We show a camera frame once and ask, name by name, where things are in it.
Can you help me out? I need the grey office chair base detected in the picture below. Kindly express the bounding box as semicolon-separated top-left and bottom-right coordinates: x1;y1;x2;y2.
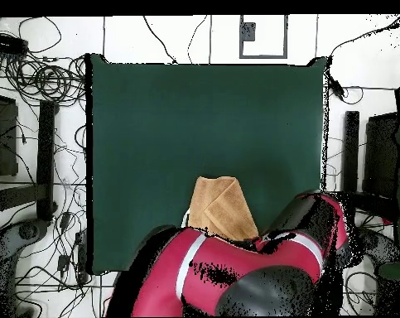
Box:
354;225;400;266
0;219;50;317

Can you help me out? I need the black box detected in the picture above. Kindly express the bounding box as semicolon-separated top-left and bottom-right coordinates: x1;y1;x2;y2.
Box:
0;94;19;177
363;113;399;200

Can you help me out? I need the dark green table cloth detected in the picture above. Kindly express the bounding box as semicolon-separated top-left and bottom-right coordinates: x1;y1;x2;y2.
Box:
85;52;330;276

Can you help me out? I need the tan terry towel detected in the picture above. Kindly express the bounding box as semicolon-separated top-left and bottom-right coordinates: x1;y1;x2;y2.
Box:
181;176;260;242

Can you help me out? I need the black cable with plug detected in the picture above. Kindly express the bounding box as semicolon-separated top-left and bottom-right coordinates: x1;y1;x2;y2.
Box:
142;15;178;65

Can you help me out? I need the grey floor hatch frame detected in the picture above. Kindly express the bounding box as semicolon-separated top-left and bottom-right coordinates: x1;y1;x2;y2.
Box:
239;14;289;60

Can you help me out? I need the black stand frame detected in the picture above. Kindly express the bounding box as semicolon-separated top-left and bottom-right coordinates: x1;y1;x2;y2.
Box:
0;99;58;222
339;110;399;228

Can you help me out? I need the tangle of black cables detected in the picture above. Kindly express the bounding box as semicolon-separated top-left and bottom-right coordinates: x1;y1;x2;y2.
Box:
0;52;88;107

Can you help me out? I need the black power strip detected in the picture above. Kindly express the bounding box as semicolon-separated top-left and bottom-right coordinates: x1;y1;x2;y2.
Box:
0;31;29;55

